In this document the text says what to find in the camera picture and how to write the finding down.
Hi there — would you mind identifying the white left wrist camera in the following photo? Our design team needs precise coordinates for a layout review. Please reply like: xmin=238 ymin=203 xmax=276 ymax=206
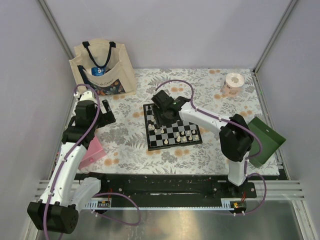
xmin=73 ymin=90 xmax=97 ymax=103

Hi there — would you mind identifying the pink plastic box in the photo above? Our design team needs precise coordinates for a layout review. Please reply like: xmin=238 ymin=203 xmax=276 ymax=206
xmin=78 ymin=136 xmax=107 ymax=170

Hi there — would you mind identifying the black magnetic chess board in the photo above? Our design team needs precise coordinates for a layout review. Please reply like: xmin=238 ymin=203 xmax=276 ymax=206
xmin=143 ymin=103 xmax=203 ymax=151

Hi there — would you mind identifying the floral patterned table mat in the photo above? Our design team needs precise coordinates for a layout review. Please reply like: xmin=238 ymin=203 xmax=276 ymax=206
xmin=82 ymin=68 xmax=263 ymax=175

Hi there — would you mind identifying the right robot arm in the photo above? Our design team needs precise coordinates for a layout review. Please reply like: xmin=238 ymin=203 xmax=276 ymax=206
xmin=151 ymin=90 xmax=254 ymax=198

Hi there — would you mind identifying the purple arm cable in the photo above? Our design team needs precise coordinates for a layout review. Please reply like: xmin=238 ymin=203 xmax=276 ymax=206
xmin=154 ymin=79 xmax=268 ymax=216
xmin=42 ymin=84 xmax=142 ymax=240

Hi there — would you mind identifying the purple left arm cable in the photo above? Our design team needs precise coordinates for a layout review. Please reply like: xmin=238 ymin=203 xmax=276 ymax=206
xmin=42 ymin=84 xmax=142 ymax=240

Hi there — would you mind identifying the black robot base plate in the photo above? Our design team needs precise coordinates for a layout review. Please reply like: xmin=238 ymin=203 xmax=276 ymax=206
xmin=75 ymin=172 xmax=257 ymax=208

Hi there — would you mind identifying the cream canvas tote bag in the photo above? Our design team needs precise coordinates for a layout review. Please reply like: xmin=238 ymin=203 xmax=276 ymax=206
xmin=69 ymin=38 xmax=137 ymax=96

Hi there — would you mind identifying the white slotted cable duct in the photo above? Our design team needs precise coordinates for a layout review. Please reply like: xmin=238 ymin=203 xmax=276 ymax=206
xmin=83 ymin=198 xmax=112 ymax=211

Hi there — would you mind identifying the dark green plastic box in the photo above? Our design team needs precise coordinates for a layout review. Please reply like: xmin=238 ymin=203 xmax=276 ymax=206
xmin=248 ymin=116 xmax=286 ymax=168

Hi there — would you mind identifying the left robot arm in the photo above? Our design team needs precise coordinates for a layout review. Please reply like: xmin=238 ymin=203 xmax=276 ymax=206
xmin=27 ymin=100 xmax=116 ymax=234

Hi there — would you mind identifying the pink wrapped toilet paper roll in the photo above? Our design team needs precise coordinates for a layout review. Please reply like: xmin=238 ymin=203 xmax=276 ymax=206
xmin=221 ymin=72 xmax=245 ymax=98

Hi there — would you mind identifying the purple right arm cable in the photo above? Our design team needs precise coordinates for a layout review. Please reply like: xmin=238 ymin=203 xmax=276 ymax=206
xmin=154 ymin=79 xmax=268 ymax=216

